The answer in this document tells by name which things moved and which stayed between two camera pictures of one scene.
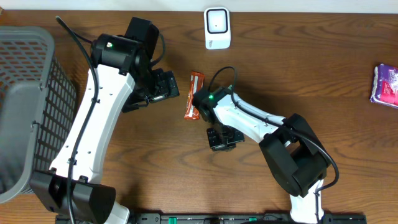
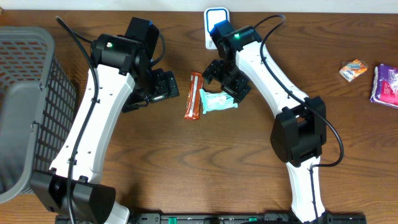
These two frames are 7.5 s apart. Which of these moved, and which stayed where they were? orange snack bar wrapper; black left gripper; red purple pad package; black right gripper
Moved: black right gripper
Stayed: red purple pad package; black left gripper; orange snack bar wrapper
